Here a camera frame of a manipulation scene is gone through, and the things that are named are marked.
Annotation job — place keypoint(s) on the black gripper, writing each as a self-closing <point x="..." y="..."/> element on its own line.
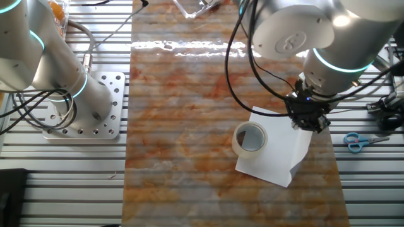
<point x="307" y="108"/>

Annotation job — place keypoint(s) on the white paper sheet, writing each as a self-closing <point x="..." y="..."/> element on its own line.
<point x="277" y="157"/>

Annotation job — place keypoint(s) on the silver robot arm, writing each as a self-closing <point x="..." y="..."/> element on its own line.
<point x="347" y="56"/>

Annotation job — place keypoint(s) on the beige packing tape roll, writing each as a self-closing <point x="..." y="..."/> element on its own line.
<point x="249" y="154"/>

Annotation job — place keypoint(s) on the orange marble pattern mat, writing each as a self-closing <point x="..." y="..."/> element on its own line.
<point x="189" y="126"/>

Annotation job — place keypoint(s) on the clear plastic box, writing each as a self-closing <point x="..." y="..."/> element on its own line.
<point x="195" y="11"/>

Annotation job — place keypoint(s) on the small curled scrap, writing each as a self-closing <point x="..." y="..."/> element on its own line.
<point x="113" y="176"/>

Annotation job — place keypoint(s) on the clear plastic fruit carton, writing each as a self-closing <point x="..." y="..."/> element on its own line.
<point x="62" y="25"/>

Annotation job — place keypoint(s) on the orange fruit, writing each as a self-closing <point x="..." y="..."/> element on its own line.
<point x="60" y="28"/>
<point x="57" y="9"/>

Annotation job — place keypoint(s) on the black flat box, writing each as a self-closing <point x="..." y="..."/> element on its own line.
<point x="12" y="198"/>

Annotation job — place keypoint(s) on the silver camera on stand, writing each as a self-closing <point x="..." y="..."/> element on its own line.
<point x="389" y="121"/>

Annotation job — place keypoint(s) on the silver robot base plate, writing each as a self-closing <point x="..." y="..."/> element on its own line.
<point x="116" y="104"/>

